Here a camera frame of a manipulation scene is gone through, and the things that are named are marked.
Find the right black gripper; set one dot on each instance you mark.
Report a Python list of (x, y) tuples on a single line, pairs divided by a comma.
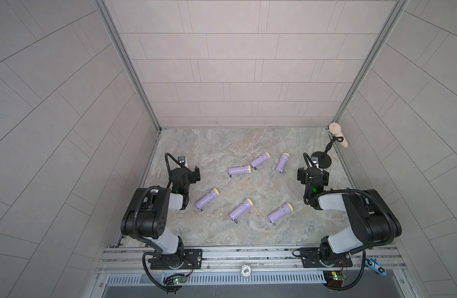
[(303, 174)]

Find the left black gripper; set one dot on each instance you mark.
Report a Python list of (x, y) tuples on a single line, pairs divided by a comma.
[(190, 176)]

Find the purple flashlight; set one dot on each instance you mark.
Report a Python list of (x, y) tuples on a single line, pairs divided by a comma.
[(204, 201), (281, 212), (245, 206), (259, 160), (285, 157)]

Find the purple flashlight horizontal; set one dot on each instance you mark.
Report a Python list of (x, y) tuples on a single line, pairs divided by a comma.
[(240, 170)]

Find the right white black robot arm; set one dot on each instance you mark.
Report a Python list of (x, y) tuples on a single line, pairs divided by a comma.
[(372, 223)]

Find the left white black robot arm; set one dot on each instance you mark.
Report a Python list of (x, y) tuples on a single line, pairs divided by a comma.
[(147, 214)]

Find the right circuit board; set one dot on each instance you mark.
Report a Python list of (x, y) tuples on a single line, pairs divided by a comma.
[(335, 279)]

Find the left green circuit board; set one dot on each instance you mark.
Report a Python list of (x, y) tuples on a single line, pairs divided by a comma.
[(175, 280)]

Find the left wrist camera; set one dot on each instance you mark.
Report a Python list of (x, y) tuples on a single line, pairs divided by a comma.
[(182, 160)]

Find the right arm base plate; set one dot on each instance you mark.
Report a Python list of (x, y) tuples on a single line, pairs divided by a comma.
[(316, 257)]

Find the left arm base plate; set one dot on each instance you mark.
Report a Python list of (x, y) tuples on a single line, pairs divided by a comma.
[(189, 259)]

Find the blue tag on rail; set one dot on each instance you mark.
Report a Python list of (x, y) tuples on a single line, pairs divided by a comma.
[(373, 264)]

